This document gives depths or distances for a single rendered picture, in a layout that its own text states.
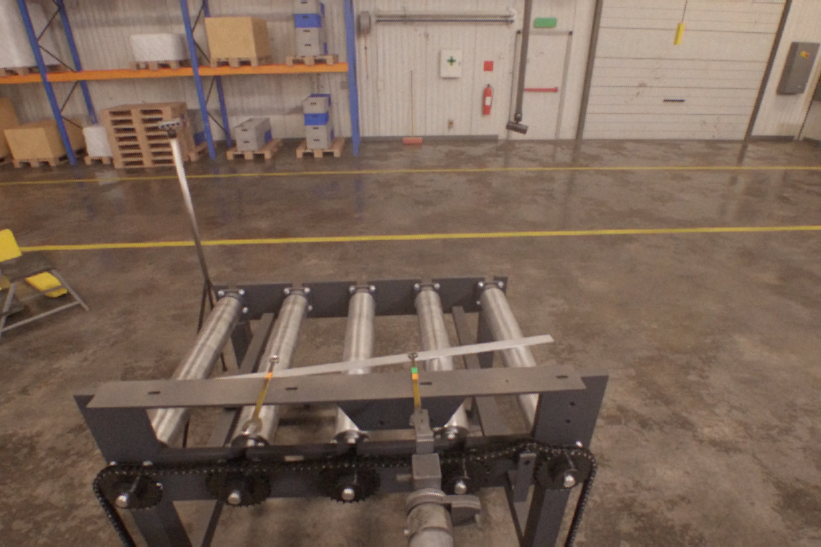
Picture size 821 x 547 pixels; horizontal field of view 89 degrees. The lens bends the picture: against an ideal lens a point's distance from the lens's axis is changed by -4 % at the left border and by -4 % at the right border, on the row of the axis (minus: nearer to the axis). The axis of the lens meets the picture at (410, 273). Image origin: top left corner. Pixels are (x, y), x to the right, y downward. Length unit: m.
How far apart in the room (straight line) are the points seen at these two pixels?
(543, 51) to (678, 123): 3.62
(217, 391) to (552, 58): 9.81
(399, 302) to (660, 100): 10.02
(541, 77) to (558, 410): 9.42
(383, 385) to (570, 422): 0.52
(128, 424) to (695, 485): 2.43
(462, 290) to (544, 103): 8.60
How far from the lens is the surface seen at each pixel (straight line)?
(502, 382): 1.11
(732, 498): 2.75
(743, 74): 12.56
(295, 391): 1.11
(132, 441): 1.40
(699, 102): 12.07
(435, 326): 1.73
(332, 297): 2.06
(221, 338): 1.87
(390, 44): 9.84
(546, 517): 1.58
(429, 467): 0.84
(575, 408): 1.27
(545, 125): 10.52
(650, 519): 2.48
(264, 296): 2.11
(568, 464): 1.34
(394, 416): 1.20
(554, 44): 10.39
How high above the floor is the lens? 1.90
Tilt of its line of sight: 28 degrees down
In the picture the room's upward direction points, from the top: straight up
